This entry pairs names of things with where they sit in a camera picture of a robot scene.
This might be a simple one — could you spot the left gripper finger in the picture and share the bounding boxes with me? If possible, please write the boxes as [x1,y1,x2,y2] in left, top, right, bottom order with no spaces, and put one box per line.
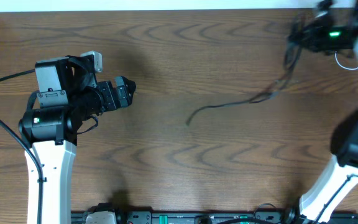
[116,79,136,108]
[114,76,129,88]

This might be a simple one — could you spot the white usb cable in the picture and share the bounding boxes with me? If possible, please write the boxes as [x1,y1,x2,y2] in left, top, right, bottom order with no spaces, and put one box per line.
[334,50,358,71]

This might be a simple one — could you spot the thin black cable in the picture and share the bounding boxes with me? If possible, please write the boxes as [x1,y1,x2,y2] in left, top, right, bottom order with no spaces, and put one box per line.
[185,18,304,126]

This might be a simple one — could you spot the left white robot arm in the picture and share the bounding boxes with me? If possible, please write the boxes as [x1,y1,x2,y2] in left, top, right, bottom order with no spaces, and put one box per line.
[19,51,136,223]

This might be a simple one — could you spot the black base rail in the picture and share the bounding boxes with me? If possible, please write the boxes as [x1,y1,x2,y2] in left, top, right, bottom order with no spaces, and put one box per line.
[70,203,358,224]

